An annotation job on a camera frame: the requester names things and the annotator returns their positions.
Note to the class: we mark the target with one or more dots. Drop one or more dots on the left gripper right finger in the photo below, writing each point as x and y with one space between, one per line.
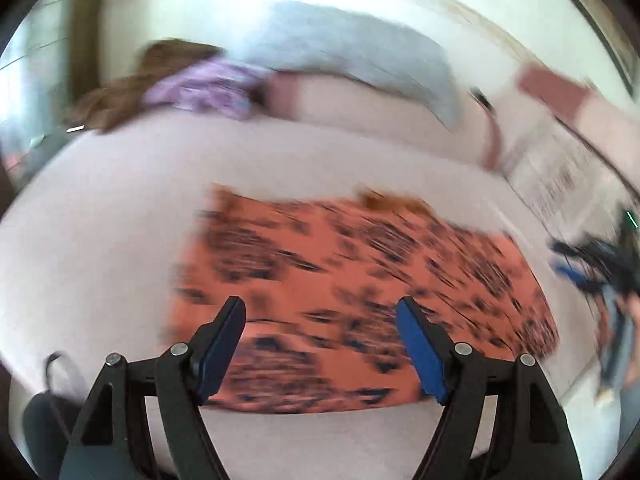
501 419

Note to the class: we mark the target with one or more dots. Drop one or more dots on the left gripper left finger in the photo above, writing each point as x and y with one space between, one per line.
112 439

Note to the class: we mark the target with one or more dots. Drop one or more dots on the orange black floral blouse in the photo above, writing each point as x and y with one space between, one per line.
321 280

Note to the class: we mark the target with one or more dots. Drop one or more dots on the person right hand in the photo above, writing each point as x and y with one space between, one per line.
617 340

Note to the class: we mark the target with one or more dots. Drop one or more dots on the striped floral pillow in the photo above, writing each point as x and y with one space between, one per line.
566 185

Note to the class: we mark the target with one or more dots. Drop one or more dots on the pink sofa backrest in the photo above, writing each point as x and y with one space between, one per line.
609 131

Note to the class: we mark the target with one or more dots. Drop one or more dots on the small black object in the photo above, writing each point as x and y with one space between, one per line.
482 97

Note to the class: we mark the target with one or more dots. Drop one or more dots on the pink bolster cushion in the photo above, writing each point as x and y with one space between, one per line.
339 102

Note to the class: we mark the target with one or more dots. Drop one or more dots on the brown garment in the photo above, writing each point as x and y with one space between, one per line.
108 107

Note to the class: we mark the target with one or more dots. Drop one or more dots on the grey quilted blanket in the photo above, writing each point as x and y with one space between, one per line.
301 38

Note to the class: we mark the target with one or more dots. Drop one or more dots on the purple floral cloth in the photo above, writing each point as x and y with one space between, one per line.
218 83

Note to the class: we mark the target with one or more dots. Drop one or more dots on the stained glass wooden door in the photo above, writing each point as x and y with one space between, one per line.
50 58

